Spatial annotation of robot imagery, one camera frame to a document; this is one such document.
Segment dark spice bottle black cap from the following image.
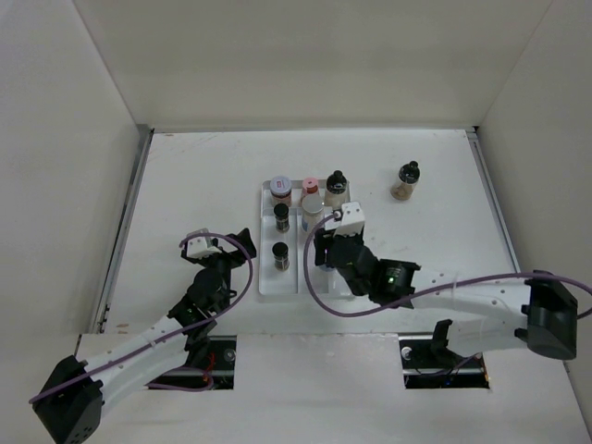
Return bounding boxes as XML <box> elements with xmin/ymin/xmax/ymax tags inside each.
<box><xmin>273</xmin><ymin>203</ymin><xmax>290</xmax><ymax>233</ymax></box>

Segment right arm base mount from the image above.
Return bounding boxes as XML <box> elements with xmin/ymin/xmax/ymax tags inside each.
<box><xmin>399</xmin><ymin>319</ymin><xmax>489</xmax><ymax>389</ymax></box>

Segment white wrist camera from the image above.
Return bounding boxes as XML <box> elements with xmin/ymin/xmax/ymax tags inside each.
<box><xmin>323</xmin><ymin>202</ymin><xmax>365</xmax><ymax>237</ymax></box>
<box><xmin>180</xmin><ymin>228</ymin><xmax>220</xmax><ymax>260</ymax></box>

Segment grinder jar white contents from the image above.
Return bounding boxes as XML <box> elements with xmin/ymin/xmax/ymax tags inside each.
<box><xmin>324</xmin><ymin>170</ymin><xmax>348</xmax><ymax>209</ymax></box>

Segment white divided organizer tray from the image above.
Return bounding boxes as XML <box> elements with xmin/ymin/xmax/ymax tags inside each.
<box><xmin>259</xmin><ymin>179</ymin><xmax>353</xmax><ymax>302</ymax></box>

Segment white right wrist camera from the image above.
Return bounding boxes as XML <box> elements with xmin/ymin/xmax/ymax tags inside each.
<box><xmin>323</xmin><ymin>202</ymin><xmax>365</xmax><ymax>237</ymax></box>

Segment grinder jar right black top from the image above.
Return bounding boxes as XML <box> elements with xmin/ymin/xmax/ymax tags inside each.
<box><xmin>390</xmin><ymin>161</ymin><xmax>420</xmax><ymax>201</ymax></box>

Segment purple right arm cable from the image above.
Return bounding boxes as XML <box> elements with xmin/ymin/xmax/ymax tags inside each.
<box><xmin>302</xmin><ymin>210</ymin><xmax>592</xmax><ymax>320</ymax></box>

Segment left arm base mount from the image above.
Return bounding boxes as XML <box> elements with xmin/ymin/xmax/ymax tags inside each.
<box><xmin>148</xmin><ymin>335</ymin><xmax>238</xmax><ymax>390</ymax></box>

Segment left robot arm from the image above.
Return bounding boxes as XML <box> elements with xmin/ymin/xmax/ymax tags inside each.
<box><xmin>30</xmin><ymin>228</ymin><xmax>256</xmax><ymax>443</ymax></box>

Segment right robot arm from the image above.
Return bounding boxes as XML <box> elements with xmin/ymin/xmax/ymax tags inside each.
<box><xmin>308</xmin><ymin>229</ymin><xmax>578</xmax><ymax>366</ymax></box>

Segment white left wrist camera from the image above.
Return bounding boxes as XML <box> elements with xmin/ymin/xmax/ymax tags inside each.
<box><xmin>180</xmin><ymin>228</ymin><xmax>220</xmax><ymax>260</ymax></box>

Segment pink cap spice jar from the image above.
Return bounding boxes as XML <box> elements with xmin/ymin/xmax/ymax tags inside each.
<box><xmin>301</xmin><ymin>178</ymin><xmax>319</xmax><ymax>200</ymax></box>

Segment orange label silver cap jar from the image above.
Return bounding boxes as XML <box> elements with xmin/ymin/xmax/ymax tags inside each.
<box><xmin>269</xmin><ymin>176</ymin><xmax>292</xmax><ymax>207</ymax></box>

